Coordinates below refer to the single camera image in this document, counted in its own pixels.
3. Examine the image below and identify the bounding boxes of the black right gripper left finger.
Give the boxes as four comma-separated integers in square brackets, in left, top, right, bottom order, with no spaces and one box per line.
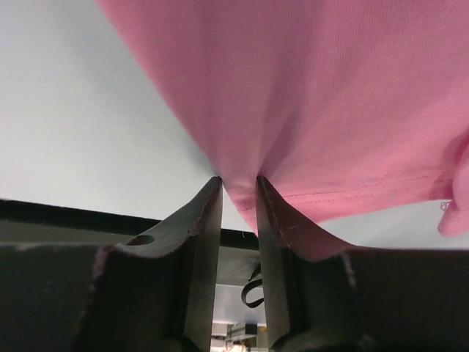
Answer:
[1,177,223,351]

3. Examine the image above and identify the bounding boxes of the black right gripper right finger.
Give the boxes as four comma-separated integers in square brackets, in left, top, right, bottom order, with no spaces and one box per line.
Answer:
[256,177,468,351]

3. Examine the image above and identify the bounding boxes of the pink t shirt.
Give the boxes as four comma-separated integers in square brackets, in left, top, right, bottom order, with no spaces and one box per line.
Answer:
[100,1,468,237]

